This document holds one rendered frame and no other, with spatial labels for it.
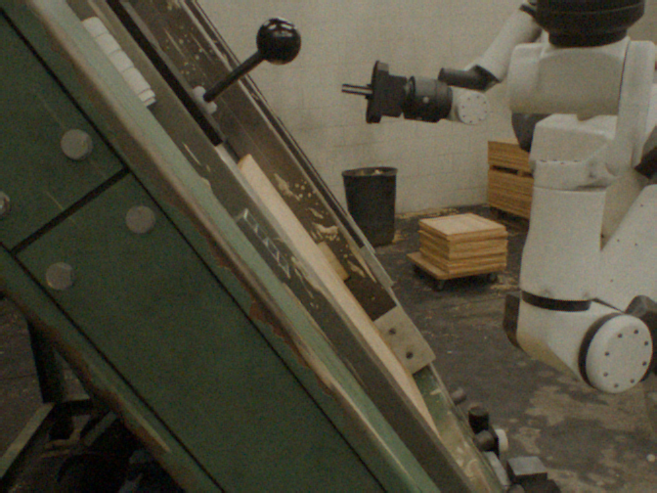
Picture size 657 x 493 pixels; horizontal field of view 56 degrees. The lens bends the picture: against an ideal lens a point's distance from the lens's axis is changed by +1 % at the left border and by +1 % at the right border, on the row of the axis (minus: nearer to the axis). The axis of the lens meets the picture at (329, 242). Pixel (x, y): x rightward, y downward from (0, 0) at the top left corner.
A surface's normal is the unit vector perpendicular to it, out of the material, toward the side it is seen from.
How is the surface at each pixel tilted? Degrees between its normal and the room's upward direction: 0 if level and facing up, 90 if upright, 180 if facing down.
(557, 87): 105
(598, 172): 84
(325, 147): 90
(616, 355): 90
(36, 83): 90
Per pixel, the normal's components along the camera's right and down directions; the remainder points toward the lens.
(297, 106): 0.25, 0.22
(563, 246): -0.33, 0.00
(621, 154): -0.47, 0.15
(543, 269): -0.71, 0.11
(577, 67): -0.45, 0.50
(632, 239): -0.70, -0.55
